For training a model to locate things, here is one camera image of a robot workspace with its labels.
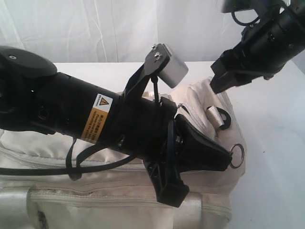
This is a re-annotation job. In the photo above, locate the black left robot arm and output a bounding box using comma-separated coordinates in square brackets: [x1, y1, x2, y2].
[0, 43, 232, 207]

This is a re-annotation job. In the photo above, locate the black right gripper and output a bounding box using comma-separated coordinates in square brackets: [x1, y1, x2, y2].
[210, 0, 305, 94]

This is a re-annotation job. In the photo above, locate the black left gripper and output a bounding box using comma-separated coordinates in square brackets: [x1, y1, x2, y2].
[111, 63, 234, 208]

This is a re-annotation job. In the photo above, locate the cream fabric duffel bag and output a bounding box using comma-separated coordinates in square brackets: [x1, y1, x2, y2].
[0, 79, 246, 229]

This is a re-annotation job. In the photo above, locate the metal zipper pull ring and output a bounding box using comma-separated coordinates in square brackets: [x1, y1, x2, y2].
[229, 143, 245, 169]

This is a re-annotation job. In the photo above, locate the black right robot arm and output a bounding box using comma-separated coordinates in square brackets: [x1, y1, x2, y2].
[210, 0, 305, 94]

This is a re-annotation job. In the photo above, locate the white backdrop curtain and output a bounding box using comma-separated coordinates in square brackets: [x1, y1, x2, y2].
[0, 0, 243, 62]

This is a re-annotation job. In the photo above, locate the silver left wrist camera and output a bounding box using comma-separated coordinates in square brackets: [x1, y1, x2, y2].
[152, 43, 188, 88]

